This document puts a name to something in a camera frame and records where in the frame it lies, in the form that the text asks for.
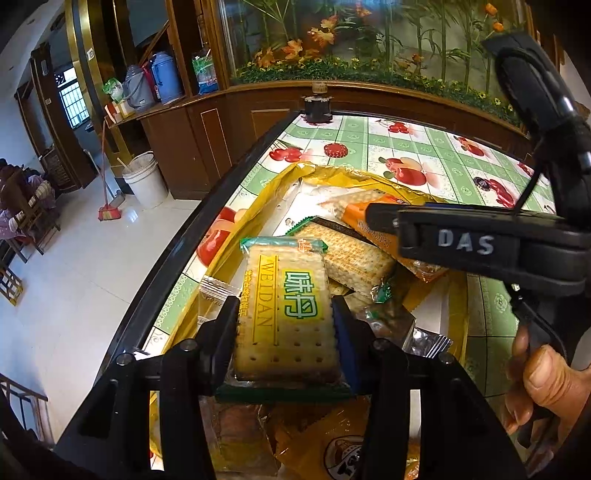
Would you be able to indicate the person's right hand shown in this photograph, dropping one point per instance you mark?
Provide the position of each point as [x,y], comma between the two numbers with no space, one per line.
[549,383]

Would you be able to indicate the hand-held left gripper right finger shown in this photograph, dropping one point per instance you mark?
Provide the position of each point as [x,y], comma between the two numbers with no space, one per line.
[346,350]

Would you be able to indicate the yellow cardboard box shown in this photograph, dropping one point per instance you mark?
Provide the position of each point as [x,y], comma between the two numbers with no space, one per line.
[323,177]

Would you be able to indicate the white crimped wrapper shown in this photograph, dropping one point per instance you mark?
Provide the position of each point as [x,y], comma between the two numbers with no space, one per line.
[214,295]

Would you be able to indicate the white plastic bucket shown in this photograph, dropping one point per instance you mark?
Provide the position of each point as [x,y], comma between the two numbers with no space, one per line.
[145,184]

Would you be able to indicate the wooden partition cabinet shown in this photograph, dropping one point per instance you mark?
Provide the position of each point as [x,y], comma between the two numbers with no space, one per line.
[207,138]

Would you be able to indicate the large orange snack packet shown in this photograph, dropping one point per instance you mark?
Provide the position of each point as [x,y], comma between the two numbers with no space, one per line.
[314,443]

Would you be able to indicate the red broom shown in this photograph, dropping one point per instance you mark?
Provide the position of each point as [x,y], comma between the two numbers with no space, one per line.
[110,213]

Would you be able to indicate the clear packet brown cake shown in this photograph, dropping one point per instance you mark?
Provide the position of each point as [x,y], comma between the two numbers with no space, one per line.
[240,438]

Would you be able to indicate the blue thermos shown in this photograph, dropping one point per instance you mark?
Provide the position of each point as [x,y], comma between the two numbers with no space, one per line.
[168,78]

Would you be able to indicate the grey blue kettle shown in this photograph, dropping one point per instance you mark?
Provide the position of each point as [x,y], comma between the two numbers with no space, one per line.
[138,90]

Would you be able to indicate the silver crimped wrapper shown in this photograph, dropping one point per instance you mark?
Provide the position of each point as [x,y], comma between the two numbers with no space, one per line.
[427,344]

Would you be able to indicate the wooden chair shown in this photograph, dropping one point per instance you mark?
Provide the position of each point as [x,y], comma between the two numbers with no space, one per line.
[39,228]
[9,284]

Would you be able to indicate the green plastic bag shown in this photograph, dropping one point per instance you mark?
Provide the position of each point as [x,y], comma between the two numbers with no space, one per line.
[113,90]

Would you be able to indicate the fruit print tablecloth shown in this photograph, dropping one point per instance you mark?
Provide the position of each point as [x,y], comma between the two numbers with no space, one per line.
[369,147]

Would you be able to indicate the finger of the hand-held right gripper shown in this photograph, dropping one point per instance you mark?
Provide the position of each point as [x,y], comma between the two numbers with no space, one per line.
[461,244]
[381,219]

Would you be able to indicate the small clear green edged packet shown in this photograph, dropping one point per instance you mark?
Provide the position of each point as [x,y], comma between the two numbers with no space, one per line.
[385,323]

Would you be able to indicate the wooden stair railing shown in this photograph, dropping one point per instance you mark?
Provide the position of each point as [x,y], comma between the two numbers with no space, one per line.
[23,392]

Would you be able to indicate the gold door frame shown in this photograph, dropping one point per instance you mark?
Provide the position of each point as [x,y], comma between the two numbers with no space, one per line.
[76,41]

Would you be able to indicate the small dark jar with lid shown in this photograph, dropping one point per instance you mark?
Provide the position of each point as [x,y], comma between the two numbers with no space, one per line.
[317,108]

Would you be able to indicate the green edged cracker packet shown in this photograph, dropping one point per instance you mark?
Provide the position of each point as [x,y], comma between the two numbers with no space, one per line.
[351,258]

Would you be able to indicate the orange label cracker packet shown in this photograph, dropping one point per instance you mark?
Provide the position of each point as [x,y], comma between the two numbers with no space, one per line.
[358,210]

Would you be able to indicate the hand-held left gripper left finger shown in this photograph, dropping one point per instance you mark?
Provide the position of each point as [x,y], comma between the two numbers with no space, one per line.
[231,332]

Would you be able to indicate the green label cracker packet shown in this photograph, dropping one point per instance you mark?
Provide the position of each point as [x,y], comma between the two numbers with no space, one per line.
[286,314]

